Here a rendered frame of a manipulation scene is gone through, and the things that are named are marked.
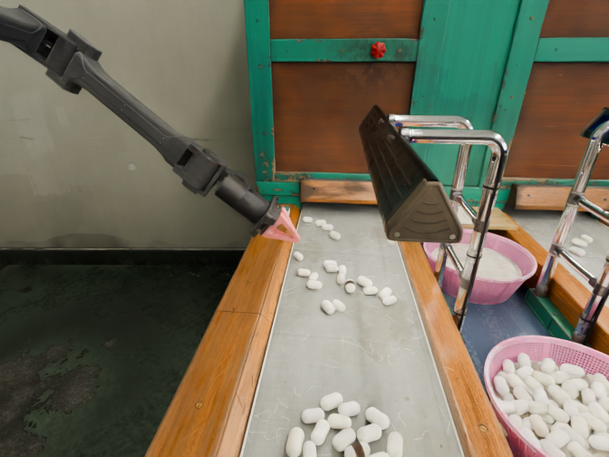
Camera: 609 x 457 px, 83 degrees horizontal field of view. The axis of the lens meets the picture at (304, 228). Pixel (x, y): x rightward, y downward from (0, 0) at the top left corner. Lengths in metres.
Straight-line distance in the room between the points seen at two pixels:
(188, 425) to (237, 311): 0.24
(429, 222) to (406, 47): 0.81
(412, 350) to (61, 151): 2.16
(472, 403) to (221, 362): 0.39
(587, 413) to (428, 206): 0.45
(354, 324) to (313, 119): 0.67
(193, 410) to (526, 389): 0.53
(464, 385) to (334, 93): 0.85
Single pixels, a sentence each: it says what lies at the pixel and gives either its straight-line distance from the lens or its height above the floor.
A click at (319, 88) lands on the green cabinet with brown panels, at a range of 1.14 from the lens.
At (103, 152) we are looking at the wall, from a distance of 2.30.
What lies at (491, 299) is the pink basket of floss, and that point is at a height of 0.69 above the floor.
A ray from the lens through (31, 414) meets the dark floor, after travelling 1.82.
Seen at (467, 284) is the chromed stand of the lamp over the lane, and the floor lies 0.84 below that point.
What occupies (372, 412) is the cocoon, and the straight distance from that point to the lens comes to 0.57.
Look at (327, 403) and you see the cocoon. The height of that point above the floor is 0.76.
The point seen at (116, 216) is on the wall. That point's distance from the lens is 2.42.
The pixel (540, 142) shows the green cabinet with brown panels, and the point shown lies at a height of 0.99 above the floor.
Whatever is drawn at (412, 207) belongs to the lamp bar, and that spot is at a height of 1.08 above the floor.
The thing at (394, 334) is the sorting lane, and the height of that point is 0.74.
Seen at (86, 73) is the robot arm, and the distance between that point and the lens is 0.88.
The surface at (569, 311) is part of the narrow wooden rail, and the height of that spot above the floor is 0.73.
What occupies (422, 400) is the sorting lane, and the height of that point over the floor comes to 0.74.
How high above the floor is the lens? 1.22
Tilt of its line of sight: 26 degrees down
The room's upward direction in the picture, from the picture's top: straight up
